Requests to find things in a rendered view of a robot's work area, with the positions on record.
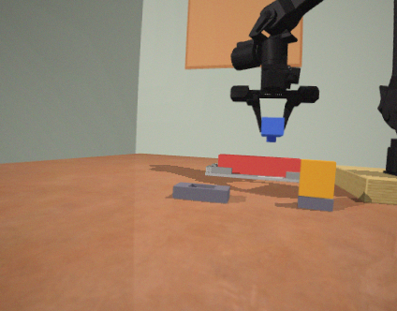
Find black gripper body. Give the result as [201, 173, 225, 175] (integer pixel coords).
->
[230, 59, 319, 103]

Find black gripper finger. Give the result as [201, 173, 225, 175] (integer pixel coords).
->
[283, 99, 301, 129]
[246, 99, 261, 132]

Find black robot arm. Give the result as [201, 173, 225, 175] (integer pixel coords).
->
[230, 0, 397, 176]

